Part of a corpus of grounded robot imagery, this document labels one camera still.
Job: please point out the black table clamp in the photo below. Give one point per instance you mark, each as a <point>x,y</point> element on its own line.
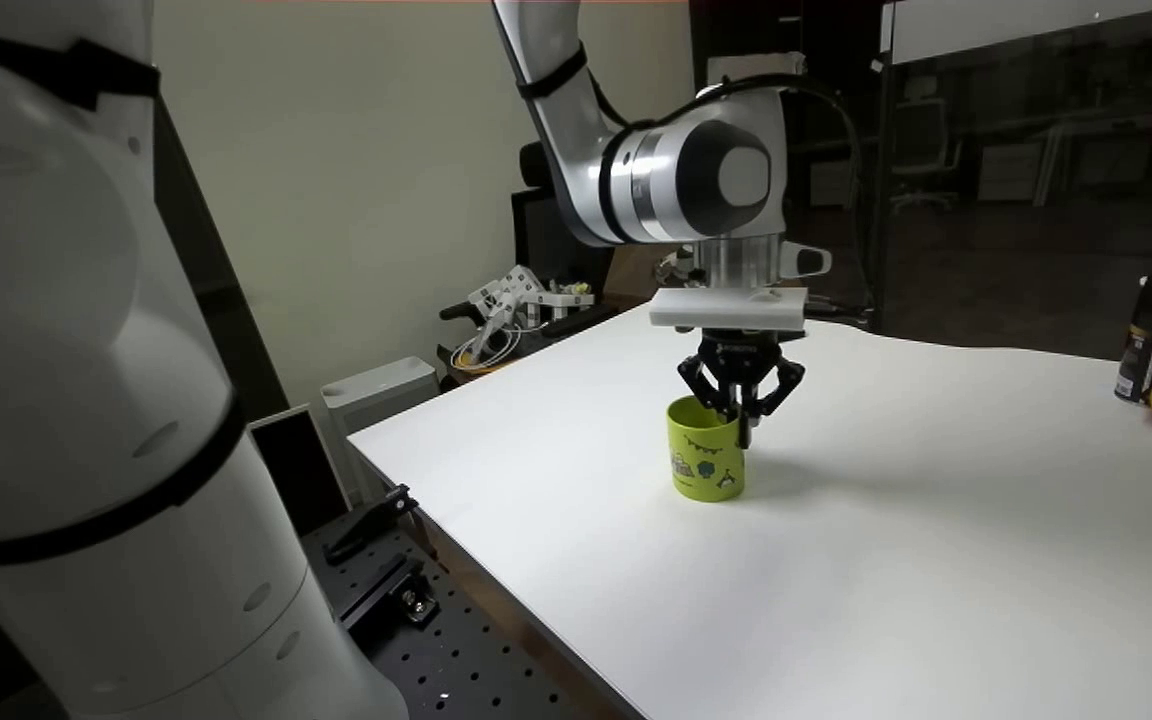
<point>368,522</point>

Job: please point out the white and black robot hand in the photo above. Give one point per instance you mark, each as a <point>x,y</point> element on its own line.
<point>515,312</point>

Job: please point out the white rectangular box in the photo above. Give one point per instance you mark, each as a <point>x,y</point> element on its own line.
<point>377,389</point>

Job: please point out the white wrist mount plate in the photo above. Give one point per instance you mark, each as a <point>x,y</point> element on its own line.
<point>728,310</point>

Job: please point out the black perforated breadboard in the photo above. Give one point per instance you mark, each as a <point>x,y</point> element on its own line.
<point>468,655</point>

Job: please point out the yellow-green printed mug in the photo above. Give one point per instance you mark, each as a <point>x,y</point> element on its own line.
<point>705,461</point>

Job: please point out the black upright panel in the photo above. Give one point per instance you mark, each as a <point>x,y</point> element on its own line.
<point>298,466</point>

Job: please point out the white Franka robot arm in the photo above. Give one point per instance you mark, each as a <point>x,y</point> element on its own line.
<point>68,401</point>

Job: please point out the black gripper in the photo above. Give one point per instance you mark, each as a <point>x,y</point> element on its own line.
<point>741,352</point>

